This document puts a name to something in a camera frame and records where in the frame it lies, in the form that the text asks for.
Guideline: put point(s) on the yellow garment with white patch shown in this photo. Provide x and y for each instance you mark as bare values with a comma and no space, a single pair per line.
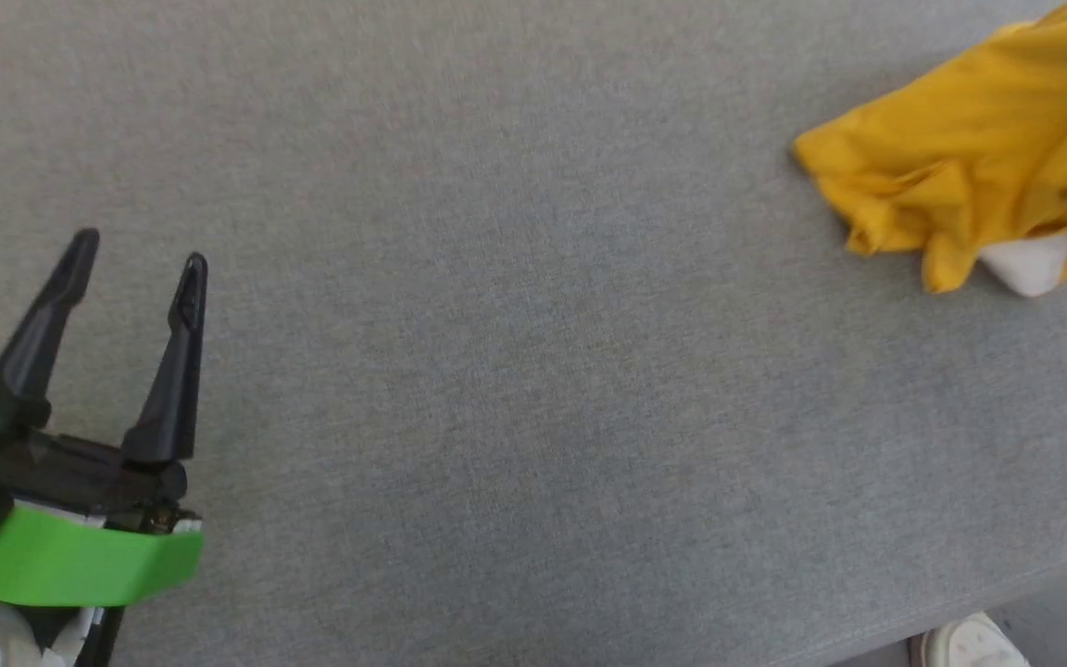
978,139

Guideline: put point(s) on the white shoe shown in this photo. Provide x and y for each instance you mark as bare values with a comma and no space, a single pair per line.
969,644

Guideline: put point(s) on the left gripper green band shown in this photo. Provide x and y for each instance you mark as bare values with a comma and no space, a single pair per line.
70,556

